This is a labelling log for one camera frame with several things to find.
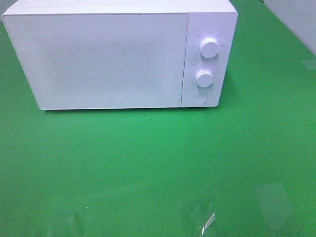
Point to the round microwave door button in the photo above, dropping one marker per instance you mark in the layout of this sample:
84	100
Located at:
200	98

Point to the white microwave knob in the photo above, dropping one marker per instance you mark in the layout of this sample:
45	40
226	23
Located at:
209	47
204	78

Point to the white microwave door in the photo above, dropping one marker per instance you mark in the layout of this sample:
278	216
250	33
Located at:
99	61

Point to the white microwave oven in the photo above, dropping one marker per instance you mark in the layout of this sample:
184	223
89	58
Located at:
206	18

